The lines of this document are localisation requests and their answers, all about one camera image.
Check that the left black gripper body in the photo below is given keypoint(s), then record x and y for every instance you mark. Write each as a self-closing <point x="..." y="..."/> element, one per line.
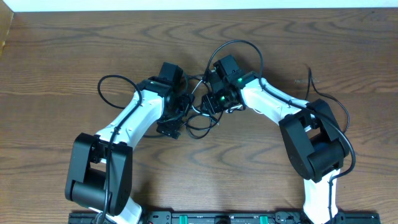
<point x="173" y="122"/>

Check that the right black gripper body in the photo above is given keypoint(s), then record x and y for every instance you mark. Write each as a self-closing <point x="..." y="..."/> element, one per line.
<point x="219" y="99"/>

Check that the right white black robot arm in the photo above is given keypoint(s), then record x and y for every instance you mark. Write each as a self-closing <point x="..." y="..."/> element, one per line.
<point x="315" y="144"/>

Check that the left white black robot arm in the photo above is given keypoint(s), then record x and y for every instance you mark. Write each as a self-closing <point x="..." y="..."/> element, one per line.
<point x="100" y="170"/>

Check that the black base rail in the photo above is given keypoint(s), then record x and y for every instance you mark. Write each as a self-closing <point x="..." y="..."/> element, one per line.
<point x="288" y="217"/>

